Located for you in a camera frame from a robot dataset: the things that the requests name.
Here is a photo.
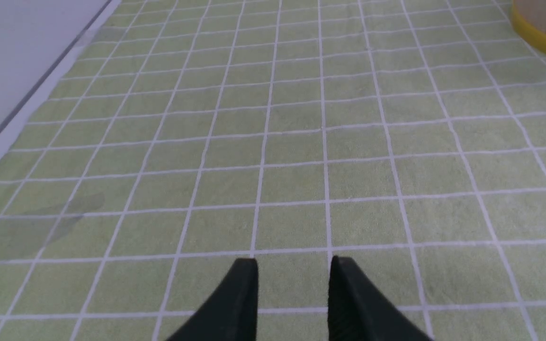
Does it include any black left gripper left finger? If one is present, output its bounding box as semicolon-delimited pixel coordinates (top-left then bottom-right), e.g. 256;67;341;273
168;258;259;341

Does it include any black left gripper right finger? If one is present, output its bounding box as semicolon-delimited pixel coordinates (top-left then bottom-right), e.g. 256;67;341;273
328;256;431;341

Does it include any green checkered tablecloth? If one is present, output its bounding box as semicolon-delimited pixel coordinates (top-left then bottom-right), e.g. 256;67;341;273
0;0;546;341

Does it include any bamboo steamer basket yellow rim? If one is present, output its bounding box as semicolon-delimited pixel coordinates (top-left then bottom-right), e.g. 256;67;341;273
510;0;546;65

